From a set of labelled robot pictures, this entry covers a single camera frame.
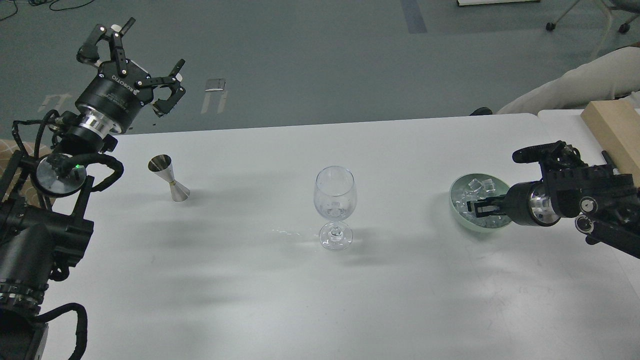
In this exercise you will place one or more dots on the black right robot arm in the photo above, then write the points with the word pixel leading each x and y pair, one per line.
pixel 603 202

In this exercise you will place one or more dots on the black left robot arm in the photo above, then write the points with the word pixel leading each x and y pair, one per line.
pixel 60 160

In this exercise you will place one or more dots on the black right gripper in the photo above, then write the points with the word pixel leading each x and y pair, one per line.
pixel 526 203

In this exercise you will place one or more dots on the green bowl of ice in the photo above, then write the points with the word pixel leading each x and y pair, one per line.
pixel 476 187

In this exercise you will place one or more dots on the steel double jigger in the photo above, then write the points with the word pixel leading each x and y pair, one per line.
pixel 162 166

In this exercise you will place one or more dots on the person's beige trouser leg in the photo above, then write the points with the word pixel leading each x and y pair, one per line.
pixel 612 76

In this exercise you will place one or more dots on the light wooden block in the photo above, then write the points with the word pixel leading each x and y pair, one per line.
pixel 615 124

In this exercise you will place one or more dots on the white board on floor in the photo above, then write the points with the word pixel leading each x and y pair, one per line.
pixel 466 3

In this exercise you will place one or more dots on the clear wine glass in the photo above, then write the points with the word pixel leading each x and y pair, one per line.
pixel 335 198

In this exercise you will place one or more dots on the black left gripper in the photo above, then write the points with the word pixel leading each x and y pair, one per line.
pixel 121 88

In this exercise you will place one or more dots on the black marker pen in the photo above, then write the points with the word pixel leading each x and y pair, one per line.
pixel 608 159

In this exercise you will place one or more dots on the office chair wheeled base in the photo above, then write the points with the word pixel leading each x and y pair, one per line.
pixel 575 16

